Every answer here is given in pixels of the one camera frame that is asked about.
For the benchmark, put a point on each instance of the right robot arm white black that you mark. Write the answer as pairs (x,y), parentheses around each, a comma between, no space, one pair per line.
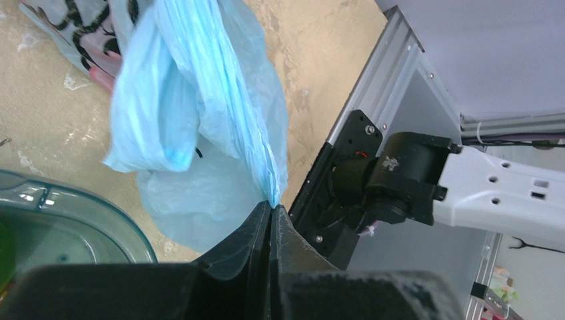
(432,179)

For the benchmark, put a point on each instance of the light blue plastic bag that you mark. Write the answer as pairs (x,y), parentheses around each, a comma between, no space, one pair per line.
(197,109)

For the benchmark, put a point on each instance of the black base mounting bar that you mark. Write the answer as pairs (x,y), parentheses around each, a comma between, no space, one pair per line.
(327,211)

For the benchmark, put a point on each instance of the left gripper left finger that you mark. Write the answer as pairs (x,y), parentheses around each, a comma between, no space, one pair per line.
(227,282)

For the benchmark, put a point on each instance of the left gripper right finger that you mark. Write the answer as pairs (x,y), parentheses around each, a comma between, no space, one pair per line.
(304,285)

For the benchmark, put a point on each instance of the aluminium frame rail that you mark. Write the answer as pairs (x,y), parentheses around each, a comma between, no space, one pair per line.
(396,93)

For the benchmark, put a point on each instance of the teal plastic tub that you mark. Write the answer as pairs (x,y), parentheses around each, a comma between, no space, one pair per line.
(55,223)

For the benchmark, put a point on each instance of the green yellow fake mango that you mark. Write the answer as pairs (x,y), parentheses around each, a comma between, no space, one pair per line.
(8,256)

